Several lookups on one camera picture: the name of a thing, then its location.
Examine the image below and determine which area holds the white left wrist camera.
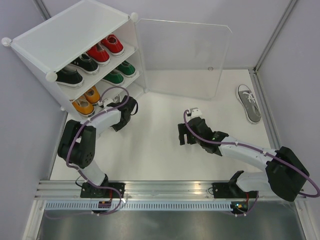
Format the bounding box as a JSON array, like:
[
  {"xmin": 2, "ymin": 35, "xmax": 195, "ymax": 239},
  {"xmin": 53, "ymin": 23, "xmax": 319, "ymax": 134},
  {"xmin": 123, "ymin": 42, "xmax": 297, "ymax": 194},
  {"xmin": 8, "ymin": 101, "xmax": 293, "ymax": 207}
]
[{"xmin": 98, "ymin": 98, "xmax": 114, "ymax": 109}]

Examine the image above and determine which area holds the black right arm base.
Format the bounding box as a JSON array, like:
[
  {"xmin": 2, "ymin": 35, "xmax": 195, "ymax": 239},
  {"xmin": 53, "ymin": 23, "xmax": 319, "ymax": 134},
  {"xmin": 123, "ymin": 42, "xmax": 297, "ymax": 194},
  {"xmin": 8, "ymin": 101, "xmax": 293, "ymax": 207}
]
[{"xmin": 212, "ymin": 182, "xmax": 258, "ymax": 199}]

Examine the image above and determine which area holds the green sneaker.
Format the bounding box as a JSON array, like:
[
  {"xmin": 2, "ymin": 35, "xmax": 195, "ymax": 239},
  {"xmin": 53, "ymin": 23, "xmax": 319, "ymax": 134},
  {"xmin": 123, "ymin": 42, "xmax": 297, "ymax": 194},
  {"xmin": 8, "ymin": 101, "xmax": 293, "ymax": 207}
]
[
  {"xmin": 101, "ymin": 70, "xmax": 124, "ymax": 86},
  {"xmin": 115, "ymin": 61, "xmax": 136, "ymax": 78}
]

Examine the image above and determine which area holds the red sneaker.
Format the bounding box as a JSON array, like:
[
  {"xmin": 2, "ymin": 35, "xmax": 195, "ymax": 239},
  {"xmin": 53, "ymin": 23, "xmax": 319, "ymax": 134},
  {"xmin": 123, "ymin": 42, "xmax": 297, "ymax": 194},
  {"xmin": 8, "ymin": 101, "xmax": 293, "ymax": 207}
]
[
  {"xmin": 86, "ymin": 43, "xmax": 110, "ymax": 66},
  {"xmin": 100, "ymin": 34, "xmax": 125, "ymax": 57}
]

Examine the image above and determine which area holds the aluminium corner frame post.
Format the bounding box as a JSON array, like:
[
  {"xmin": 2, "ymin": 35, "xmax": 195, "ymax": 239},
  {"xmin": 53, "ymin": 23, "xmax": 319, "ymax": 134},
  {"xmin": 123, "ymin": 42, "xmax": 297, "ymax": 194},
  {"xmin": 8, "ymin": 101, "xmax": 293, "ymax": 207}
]
[{"xmin": 248, "ymin": 0, "xmax": 298, "ymax": 149}]

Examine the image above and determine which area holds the aluminium mounting rail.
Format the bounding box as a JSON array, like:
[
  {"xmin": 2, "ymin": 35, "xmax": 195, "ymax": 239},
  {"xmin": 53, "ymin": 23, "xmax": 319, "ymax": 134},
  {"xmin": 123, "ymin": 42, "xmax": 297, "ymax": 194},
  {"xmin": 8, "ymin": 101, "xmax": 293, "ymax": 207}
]
[{"xmin": 35, "ymin": 180, "xmax": 226, "ymax": 201}]

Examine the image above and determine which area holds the grey sneaker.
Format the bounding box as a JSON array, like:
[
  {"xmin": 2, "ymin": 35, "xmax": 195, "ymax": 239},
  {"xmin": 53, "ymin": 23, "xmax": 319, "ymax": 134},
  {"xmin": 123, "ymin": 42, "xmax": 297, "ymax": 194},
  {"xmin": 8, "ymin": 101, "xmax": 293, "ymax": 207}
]
[
  {"xmin": 113, "ymin": 94, "xmax": 122, "ymax": 103},
  {"xmin": 236, "ymin": 84, "xmax": 262, "ymax": 125}
]

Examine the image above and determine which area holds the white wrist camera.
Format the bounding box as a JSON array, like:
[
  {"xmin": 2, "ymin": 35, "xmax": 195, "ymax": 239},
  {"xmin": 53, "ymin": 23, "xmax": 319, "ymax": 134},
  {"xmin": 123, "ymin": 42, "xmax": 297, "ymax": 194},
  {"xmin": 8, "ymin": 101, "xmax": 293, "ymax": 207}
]
[
  {"xmin": 186, "ymin": 107, "xmax": 203, "ymax": 121},
  {"xmin": 98, "ymin": 98, "xmax": 114, "ymax": 109}
]

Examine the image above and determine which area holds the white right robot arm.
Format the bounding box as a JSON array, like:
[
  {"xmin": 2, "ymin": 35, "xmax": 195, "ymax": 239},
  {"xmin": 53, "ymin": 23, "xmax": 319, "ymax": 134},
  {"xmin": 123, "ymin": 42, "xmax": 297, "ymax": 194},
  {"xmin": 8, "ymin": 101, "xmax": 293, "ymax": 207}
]
[{"xmin": 177, "ymin": 117, "xmax": 310, "ymax": 202}]

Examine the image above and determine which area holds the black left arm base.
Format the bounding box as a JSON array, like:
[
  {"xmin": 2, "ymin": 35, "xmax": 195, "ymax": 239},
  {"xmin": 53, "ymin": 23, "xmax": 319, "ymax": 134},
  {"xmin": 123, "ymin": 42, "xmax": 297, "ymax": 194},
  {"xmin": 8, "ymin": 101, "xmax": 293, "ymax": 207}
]
[{"xmin": 80, "ymin": 182, "xmax": 126, "ymax": 199}]

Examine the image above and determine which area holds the white plastic shoe cabinet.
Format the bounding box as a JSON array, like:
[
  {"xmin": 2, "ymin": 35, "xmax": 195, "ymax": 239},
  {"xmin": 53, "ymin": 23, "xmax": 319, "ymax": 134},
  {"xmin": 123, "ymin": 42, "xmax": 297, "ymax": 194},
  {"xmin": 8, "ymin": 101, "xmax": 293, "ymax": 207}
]
[{"xmin": 1, "ymin": 0, "xmax": 144, "ymax": 120}]

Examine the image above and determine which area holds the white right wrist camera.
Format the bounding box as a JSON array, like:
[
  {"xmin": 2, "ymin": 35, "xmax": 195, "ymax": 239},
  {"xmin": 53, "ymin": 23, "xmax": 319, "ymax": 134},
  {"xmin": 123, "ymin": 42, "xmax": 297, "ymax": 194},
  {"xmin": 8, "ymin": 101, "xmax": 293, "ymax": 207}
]
[{"xmin": 186, "ymin": 107, "xmax": 203, "ymax": 121}]

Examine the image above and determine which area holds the orange sneaker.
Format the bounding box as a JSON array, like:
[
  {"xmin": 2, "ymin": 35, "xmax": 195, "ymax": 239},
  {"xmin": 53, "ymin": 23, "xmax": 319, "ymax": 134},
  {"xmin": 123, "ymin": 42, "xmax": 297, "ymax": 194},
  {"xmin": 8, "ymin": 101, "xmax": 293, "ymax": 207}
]
[
  {"xmin": 83, "ymin": 86, "xmax": 101, "ymax": 106},
  {"xmin": 72, "ymin": 96, "xmax": 95, "ymax": 117}
]

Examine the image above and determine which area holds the black sneaker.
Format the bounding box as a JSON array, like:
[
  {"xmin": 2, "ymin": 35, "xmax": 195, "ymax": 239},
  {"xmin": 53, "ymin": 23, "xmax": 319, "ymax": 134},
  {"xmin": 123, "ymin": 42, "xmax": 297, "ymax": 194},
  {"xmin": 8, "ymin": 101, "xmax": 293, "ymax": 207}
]
[
  {"xmin": 69, "ymin": 53, "xmax": 100, "ymax": 75},
  {"xmin": 56, "ymin": 69, "xmax": 84, "ymax": 88}
]

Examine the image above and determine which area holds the white slotted cable duct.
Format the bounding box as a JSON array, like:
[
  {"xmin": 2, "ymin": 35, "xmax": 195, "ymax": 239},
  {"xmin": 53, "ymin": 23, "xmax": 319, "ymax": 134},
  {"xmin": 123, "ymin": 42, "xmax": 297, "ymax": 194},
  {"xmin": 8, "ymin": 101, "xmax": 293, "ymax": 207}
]
[{"xmin": 45, "ymin": 200, "xmax": 233, "ymax": 212}]

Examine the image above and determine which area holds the clear acrylic cabinet door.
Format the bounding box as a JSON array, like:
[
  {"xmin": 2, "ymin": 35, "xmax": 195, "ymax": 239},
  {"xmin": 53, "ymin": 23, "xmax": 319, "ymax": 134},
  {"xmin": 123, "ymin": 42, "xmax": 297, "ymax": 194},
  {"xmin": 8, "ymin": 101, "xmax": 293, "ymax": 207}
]
[{"xmin": 136, "ymin": 19, "xmax": 232, "ymax": 100}]

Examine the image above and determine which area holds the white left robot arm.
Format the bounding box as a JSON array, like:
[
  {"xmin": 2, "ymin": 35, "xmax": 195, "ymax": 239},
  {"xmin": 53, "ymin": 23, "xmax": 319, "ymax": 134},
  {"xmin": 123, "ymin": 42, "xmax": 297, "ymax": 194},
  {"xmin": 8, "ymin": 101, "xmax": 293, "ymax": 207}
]
[{"xmin": 57, "ymin": 95, "xmax": 139, "ymax": 198}]

